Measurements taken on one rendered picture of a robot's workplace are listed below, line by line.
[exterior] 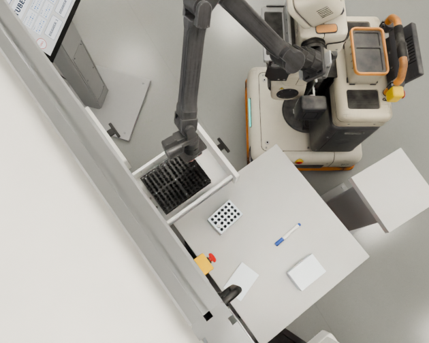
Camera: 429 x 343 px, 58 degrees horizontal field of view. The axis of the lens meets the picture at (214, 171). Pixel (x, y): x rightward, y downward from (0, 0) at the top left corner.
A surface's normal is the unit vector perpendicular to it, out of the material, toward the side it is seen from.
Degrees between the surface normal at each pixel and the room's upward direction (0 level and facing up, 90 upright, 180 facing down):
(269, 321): 0
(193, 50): 57
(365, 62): 0
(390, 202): 0
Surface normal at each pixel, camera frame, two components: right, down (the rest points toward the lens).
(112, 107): 0.07, -0.25
